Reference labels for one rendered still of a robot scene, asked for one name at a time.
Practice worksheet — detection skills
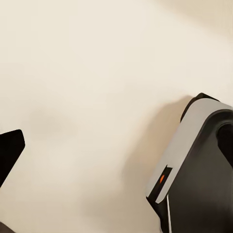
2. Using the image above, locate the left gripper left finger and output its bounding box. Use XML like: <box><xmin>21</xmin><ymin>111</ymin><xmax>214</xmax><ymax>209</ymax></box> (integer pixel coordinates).
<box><xmin>0</xmin><ymin>129</ymin><xmax>25</xmax><ymax>187</ymax></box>

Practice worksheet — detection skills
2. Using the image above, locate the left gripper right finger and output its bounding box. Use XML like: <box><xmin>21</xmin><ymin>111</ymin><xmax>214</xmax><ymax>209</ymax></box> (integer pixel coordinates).
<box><xmin>217</xmin><ymin>129</ymin><xmax>233</xmax><ymax>168</ymax></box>

